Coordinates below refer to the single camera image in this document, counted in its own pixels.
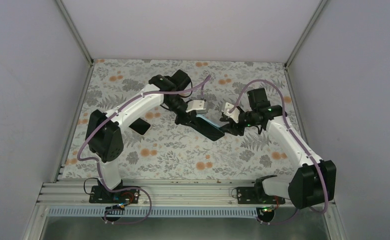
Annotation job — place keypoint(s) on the light blue phone case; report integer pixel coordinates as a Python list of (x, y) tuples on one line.
[(208, 121)]

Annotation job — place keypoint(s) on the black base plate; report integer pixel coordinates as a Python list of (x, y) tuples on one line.
[(250, 195), (99, 195)]

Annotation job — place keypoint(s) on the black phone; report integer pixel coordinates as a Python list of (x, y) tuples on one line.
[(140, 126)]

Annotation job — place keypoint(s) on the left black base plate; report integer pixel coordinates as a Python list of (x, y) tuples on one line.
[(99, 195)]

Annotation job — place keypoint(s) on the aluminium extrusion rail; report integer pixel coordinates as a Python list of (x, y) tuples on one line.
[(163, 193)]

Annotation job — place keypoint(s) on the floral patterned table mat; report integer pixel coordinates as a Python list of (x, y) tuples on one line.
[(174, 152)]

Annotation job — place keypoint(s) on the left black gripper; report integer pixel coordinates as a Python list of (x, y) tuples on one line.
[(191, 117)]

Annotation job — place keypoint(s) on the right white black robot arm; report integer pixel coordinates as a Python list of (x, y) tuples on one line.
[(314, 179)]

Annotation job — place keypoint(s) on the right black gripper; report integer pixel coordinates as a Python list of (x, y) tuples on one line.
[(235, 131)]

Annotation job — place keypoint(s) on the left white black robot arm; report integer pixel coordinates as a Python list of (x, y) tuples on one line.
[(104, 130)]

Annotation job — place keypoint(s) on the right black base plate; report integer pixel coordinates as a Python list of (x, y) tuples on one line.
[(250, 195)]

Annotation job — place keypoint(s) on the black smartphone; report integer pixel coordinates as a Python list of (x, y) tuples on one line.
[(207, 129)]

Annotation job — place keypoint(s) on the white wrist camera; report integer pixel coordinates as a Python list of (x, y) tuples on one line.
[(230, 111), (200, 106)]

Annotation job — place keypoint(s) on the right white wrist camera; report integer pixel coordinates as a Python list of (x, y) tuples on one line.
[(230, 111)]

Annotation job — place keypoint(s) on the slotted grey cable duct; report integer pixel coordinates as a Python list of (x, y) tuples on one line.
[(154, 212)]

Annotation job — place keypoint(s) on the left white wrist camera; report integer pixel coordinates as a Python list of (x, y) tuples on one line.
[(200, 106)]

